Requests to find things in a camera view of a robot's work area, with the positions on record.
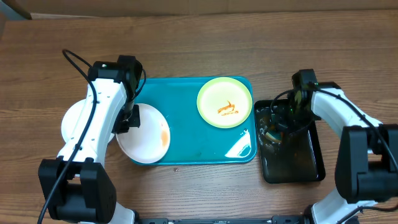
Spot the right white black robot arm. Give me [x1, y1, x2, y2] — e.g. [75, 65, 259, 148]
[268, 69, 397, 223]

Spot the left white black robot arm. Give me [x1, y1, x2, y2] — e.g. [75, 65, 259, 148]
[37, 55, 146, 223]

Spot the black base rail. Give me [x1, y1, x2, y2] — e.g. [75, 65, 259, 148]
[135, 215, 311, 224]

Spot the green rimmed plate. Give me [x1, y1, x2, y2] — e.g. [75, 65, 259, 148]
[197, 77, 252, 128]

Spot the teal plastic serving tray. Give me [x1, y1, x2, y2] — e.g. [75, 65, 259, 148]
[135, 77, 257, 166]

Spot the white plate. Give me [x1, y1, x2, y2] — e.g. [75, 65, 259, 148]
[116, 103, 171, 164]
[60, 98, 116, 144]

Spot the green yellow scrub sponge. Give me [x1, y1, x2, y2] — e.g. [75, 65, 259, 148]
[265, 130, 284, 143]

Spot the black water tray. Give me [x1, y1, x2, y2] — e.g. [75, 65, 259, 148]
[254, 100, 326, 184]

